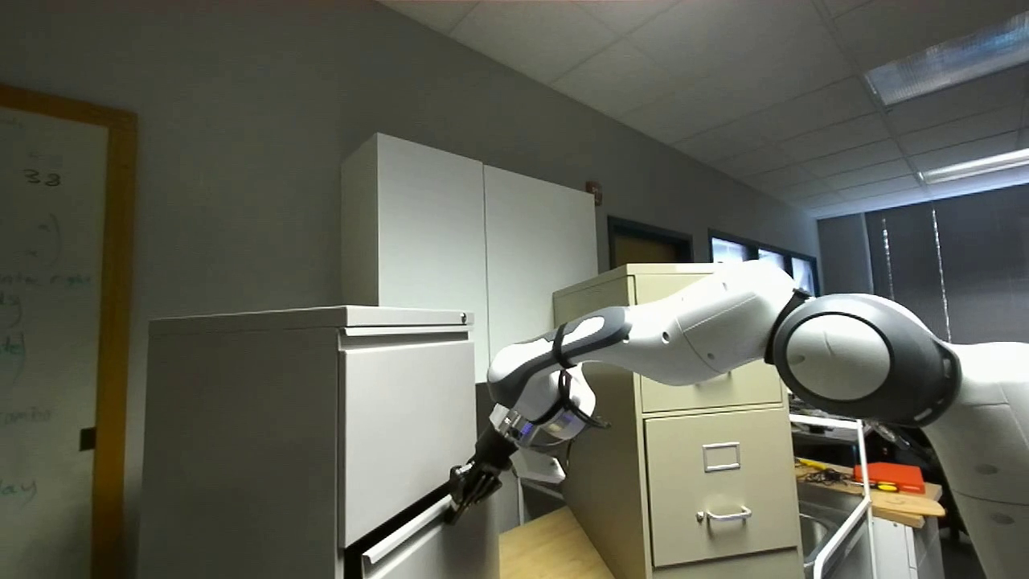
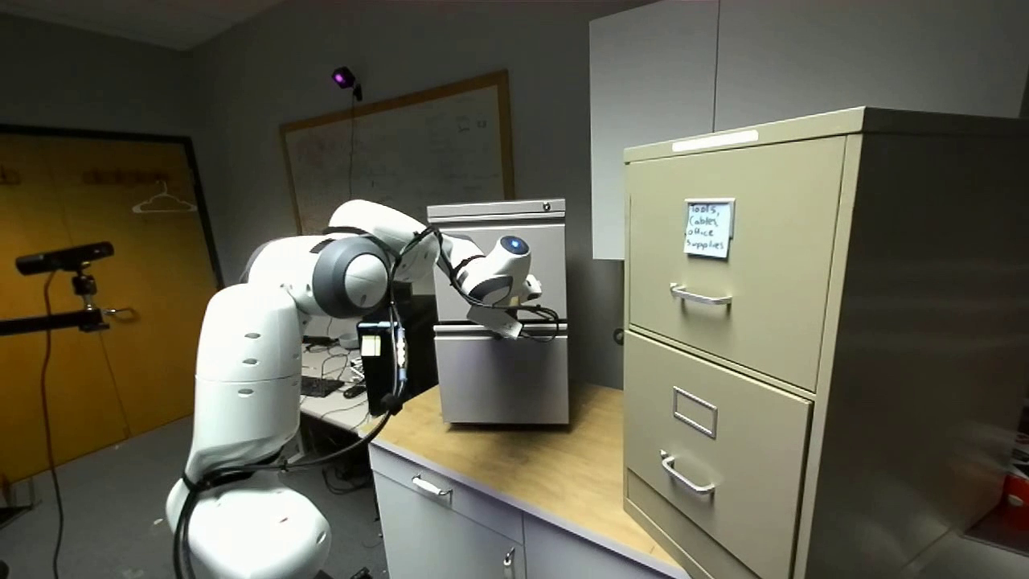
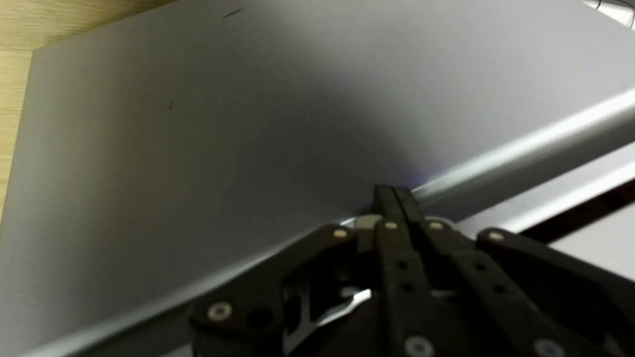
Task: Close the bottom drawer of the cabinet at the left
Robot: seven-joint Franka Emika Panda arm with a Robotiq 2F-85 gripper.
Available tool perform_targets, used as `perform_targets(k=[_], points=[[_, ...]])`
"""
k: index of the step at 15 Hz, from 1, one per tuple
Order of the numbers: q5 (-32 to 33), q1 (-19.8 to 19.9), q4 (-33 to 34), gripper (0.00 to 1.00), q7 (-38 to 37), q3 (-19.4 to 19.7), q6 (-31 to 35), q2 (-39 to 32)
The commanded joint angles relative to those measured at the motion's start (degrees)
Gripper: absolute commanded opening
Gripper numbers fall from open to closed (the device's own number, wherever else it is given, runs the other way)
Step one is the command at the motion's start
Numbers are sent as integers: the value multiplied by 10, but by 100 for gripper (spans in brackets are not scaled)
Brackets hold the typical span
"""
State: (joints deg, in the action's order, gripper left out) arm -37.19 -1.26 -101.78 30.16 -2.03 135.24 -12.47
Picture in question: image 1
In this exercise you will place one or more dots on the beige drawer with paper label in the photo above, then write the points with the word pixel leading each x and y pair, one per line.
pixel 741 392

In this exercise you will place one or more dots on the grey plain cabinet drawer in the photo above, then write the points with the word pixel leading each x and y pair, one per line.
pixel 405 428

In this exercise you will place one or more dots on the dark window row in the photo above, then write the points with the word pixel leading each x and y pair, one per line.
pixel 767 262

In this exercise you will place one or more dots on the grey vertical blinds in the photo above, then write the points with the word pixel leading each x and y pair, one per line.
pixel 942 258

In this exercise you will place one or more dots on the grey drawer with recessed grip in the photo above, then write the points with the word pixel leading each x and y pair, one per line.
pixel 430 549

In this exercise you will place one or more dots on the beige drawer with empty label holder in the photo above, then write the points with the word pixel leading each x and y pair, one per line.
pixel 723 488

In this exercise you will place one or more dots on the white wall cabinet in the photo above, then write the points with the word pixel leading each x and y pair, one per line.
pixel 451 236

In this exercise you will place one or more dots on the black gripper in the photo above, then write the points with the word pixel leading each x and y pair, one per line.
pixel 499 449

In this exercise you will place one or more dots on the narrow ceiling light panel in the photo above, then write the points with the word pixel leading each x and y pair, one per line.
pixel 975 165

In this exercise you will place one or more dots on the small grey drawer cabinet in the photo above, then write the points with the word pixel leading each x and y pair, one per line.
pixel 246 428

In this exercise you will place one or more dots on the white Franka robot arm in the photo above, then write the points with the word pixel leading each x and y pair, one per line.
pixel 749 324

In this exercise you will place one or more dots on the dark door frame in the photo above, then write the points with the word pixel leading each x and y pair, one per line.
pixel 648 244

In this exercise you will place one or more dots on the large ceiling light panel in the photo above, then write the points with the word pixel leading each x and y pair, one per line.
pixel 951 58

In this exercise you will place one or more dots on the white metal frame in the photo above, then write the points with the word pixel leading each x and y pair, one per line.
pixel 840 517

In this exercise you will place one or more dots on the beige metal filing cabinet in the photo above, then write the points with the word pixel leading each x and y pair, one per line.
pixel 613 470

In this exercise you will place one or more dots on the wood framed whiteboard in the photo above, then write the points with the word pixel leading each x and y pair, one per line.
pixel 52 324

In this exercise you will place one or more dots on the wooden workbench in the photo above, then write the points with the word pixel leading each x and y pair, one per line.
pixel 889 502

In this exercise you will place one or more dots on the red tool case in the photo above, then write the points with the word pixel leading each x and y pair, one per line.
pixel 889 477

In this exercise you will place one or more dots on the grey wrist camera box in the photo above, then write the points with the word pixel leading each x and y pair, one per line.
pixel 549 432

